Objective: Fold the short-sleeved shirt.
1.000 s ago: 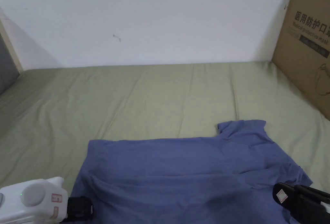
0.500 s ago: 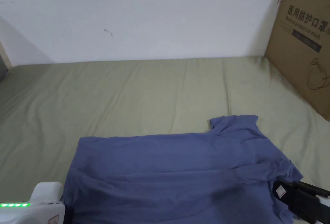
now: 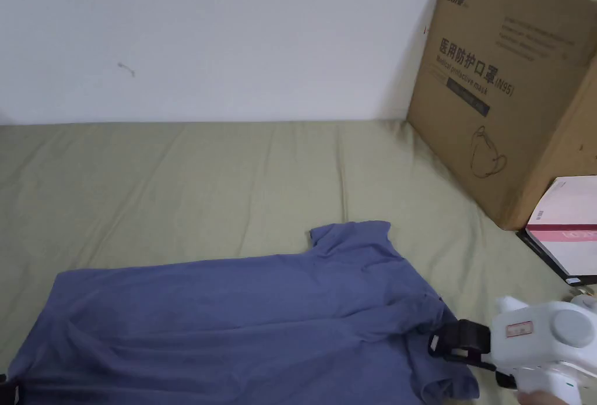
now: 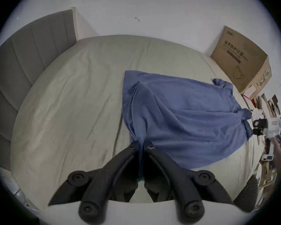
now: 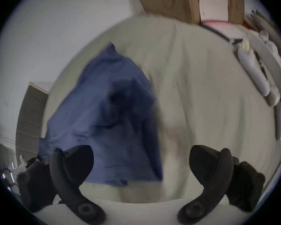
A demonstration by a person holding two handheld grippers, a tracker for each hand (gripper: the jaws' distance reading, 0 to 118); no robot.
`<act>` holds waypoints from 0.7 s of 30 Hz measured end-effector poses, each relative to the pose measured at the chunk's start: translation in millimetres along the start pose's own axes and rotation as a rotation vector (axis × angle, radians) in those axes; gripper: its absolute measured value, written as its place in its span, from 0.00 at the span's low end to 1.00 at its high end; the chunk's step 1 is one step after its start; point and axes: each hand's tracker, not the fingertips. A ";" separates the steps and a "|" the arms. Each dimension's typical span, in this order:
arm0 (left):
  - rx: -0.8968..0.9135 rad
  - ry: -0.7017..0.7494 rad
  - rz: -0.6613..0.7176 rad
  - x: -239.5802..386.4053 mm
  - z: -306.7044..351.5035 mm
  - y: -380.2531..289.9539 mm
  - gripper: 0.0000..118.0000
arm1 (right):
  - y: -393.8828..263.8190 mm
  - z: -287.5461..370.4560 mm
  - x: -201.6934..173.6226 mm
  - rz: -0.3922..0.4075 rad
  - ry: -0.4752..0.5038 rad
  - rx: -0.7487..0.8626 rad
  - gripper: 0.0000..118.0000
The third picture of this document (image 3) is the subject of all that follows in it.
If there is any person's right hand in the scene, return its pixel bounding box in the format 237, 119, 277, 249
517, 389, 567, 405

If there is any large brown cardboard carton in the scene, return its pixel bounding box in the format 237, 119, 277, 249
406, 0, 597, 232

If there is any blue shirt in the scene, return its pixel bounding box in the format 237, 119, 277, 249
3, 220, 482, 405

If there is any bed with pale green sheet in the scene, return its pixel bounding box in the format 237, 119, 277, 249
0, 118, 597, 405

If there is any white and pink box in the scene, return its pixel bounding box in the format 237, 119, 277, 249
525, 176, 597, 276

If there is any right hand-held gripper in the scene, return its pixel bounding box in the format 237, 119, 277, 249
406, 294, 597, 405

